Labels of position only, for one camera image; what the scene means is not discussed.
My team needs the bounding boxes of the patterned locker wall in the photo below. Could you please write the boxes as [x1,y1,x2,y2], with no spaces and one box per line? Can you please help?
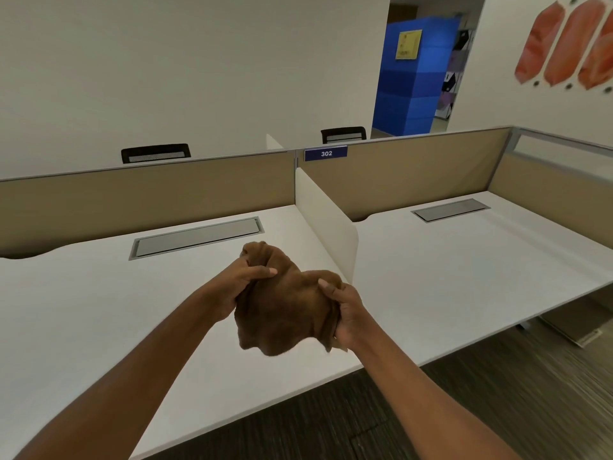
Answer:
[434,27,475,121]

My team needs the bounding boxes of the person's left forearm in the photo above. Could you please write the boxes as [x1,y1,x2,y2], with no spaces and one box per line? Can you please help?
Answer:
[14,286,226,460]

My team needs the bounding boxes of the grey cable tray lid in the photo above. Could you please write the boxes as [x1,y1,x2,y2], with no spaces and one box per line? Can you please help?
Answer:
[128,216,265,261]
[411,198,491,224]

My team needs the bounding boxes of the blue locker cabinet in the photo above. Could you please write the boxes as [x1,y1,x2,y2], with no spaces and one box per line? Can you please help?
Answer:
[372,15,461,138]

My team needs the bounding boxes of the brown cloth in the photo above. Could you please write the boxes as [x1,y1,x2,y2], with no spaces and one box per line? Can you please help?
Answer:
[234,241,349,356]

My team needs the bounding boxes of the black mesh office chair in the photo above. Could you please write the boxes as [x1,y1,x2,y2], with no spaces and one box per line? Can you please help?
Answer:
[320,126,367,145]
[121,143,192,165]

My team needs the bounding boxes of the yellow paper notice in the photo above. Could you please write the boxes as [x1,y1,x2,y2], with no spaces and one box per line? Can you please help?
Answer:
[396,29,423,61]

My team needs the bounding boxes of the person's left hand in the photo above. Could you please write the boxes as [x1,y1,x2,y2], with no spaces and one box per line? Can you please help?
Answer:
[203,257,278,324]

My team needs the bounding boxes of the white desk divider panel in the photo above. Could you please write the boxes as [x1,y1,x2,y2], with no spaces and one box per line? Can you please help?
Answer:
[295,167,359,286]

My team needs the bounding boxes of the orange wall art panels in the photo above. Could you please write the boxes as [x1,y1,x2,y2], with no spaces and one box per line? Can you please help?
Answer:
[514,0,613,90]

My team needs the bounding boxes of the blue number sign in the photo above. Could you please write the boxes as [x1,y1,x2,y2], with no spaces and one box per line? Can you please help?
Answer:
[304,145,348,162]

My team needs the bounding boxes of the beige side partition screen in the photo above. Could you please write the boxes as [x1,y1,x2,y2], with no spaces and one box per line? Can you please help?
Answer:
[488,126,613,246]

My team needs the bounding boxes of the person's right forearm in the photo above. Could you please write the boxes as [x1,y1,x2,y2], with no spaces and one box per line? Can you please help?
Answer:
[342,326,534,460]

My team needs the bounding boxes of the person's right hand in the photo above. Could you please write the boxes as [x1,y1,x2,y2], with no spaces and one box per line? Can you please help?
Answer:
[318,279,370,352]

